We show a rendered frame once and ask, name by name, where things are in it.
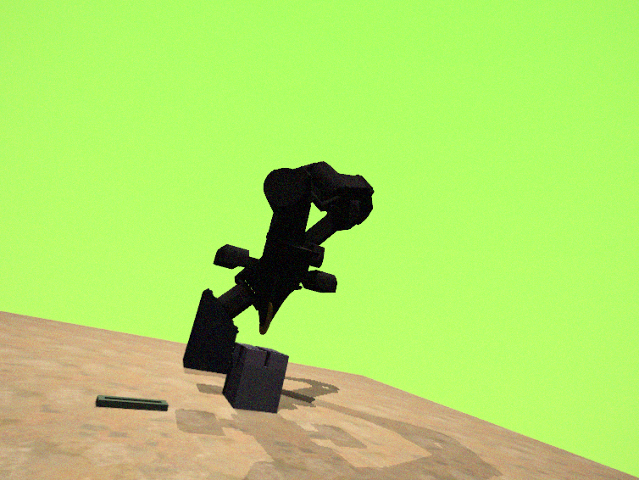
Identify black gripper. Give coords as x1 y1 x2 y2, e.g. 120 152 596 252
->
213 222 337 327

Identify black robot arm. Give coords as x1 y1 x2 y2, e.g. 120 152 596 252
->
216 161 375 323

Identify gold coin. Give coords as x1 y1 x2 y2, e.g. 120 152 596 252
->
259 303 273 335

